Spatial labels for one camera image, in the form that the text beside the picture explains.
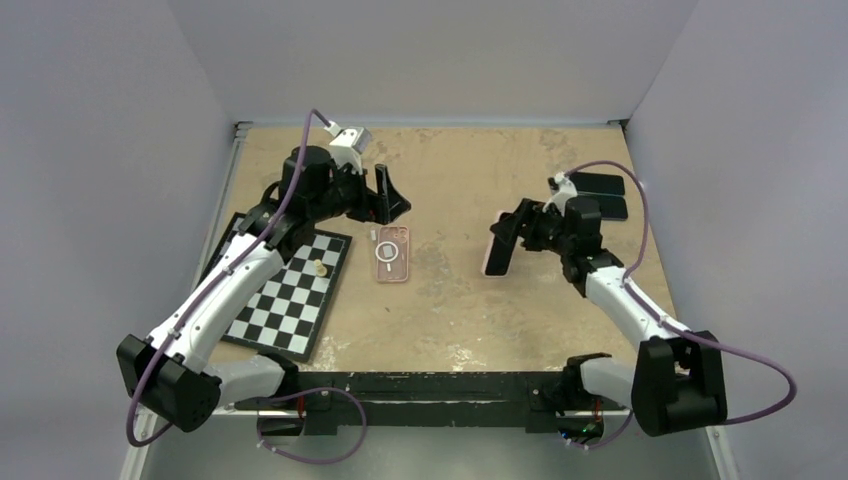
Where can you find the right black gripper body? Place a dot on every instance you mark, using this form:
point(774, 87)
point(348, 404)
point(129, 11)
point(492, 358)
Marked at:
point(545, 230)

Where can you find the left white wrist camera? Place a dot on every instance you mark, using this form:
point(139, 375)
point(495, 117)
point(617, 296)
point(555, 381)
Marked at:
point(348, 145)

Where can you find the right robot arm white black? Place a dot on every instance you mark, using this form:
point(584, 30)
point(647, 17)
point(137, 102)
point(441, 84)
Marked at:
point(677, 382)

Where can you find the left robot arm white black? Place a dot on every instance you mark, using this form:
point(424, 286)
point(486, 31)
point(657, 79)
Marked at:
point(168, 371)

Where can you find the clear magsafe phone case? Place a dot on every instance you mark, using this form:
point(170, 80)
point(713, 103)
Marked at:
point(387, 252)

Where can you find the aluminium frame rail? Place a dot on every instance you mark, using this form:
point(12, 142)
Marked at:
point(142, 420)

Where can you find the black white chessboard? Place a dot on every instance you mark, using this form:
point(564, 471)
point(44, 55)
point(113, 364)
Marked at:
point(286, 315)

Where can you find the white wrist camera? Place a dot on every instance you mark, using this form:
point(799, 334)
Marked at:
point(348, 145)
point(561, 189)

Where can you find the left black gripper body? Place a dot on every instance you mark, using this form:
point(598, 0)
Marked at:
point(361, 204)

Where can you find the pink phone case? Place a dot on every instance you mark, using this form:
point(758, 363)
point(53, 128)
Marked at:
point(393, 255)

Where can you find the phone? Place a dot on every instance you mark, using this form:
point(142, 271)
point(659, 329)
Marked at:
point(497, 259)

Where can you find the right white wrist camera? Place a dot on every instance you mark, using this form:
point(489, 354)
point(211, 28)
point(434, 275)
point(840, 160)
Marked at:
point(561, 189)

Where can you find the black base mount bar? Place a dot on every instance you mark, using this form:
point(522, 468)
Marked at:
point(533, 401)

